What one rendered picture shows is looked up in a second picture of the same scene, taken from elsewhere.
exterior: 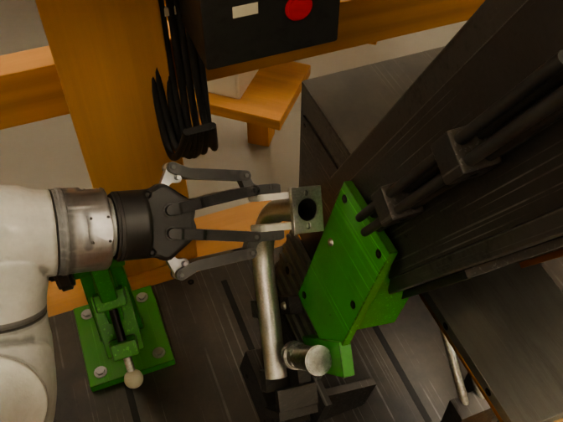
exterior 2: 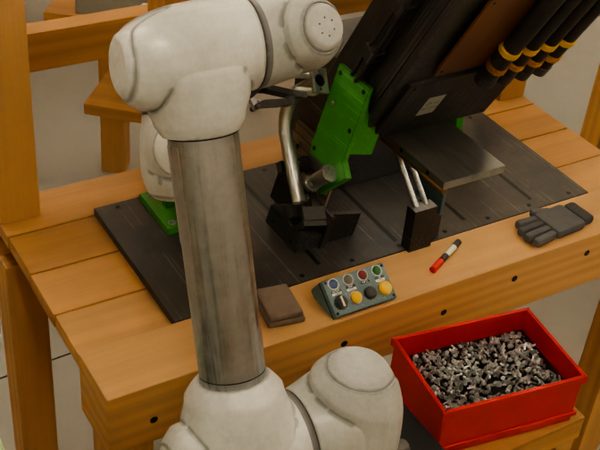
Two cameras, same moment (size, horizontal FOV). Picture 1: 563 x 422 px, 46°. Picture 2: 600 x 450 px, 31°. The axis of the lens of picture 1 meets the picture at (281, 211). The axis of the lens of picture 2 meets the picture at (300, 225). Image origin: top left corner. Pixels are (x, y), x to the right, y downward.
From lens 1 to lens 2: 1.54 m
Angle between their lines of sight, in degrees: 16
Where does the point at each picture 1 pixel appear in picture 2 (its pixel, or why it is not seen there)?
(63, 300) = (123, 196)
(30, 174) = not seen: outside the picture
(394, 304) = (370, 137)
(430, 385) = (394, 225)
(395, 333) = (368, 202)
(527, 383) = (447, 167)
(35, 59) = (132, 12)
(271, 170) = not seen: hidden behind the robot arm
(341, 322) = (342, 146)
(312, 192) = (321, 71)
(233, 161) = not seen: hidden behind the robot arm
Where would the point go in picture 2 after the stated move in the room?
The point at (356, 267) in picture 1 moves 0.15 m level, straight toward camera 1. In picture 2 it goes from (350, 107) to (351, 145)
